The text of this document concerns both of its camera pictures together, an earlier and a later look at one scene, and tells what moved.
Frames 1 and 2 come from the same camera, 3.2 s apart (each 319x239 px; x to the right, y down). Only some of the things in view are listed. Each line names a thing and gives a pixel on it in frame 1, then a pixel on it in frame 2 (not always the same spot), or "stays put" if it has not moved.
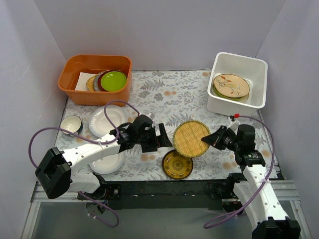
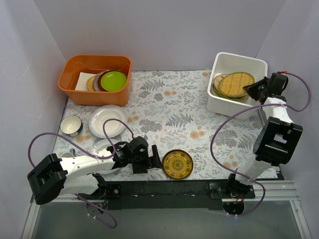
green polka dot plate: (224, 96) stays put
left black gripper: (156, 138) → (150, 161)
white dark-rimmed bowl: (73, 123) stays put
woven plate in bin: (89, 82) stays put
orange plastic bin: (70, 66) stays put
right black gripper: (220, 138) → (258, 89)
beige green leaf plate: (234, 99) → (216, 84)
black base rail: (148, 194) stays put
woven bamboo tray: (187, 139) → (232, 84)
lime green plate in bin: (113, 81) stays put
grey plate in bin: (95, 81) stays put
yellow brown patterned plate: (176, 166) stays put
